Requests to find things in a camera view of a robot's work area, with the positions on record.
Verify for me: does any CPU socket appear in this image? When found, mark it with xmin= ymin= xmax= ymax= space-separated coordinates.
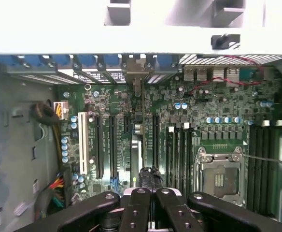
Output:
xmin=195 ymin=146 xmax=247 ymax=207

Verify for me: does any socket locking lever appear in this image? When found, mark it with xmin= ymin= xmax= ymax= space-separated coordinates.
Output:
xmin=242 ymin=154 xmax=282 ymax=166

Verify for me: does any white PCI slot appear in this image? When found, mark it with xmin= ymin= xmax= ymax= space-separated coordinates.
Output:
xmin=78 ymin=111 xmax=90 ymax=174

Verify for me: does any white power connector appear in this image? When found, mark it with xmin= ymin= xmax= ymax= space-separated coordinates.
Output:
xmin=53 ymin=101 xmax=69 ymax=120

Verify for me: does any green motherboard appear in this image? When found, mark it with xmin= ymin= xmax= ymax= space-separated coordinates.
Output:
xmin=56 ymin=72 xmax=282 ymax=218

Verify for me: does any grey parts rack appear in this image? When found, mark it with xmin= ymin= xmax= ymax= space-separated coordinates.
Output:
xmin=103 ymin=0 xmax=282 ymax=28

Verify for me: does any multicolour power wire bundle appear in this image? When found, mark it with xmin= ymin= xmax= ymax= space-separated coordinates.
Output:
xmin=33 ymin=170 xmax=71 ymax=218

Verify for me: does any thin red twisted wire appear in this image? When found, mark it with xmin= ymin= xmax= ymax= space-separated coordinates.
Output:
xmin=186 ymin=55 xmax=265 ymax=95

